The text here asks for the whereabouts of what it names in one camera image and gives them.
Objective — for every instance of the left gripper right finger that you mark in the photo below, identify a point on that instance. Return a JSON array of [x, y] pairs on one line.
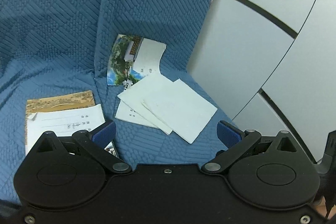
[[239, 143]]

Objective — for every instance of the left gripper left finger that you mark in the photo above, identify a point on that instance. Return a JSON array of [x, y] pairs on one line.
[[93, 143]]

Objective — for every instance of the white booklet underneath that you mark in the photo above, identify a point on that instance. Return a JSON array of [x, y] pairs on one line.
[[135, 95]]

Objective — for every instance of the white booklet top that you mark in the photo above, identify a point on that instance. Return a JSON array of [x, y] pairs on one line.
[[181, 109]]

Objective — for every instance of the tan painting cover notebook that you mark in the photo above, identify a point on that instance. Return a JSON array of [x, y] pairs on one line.
[[59, 103]]

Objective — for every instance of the green landscape cover notebook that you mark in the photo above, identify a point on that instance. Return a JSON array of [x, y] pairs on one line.
[[132, 58]]

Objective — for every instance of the white lined notebook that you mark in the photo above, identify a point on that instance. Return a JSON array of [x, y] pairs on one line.
[[62, 123]]

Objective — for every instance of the blue textured sofa cover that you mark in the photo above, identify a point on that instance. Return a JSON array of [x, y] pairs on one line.
[[56, 47]]

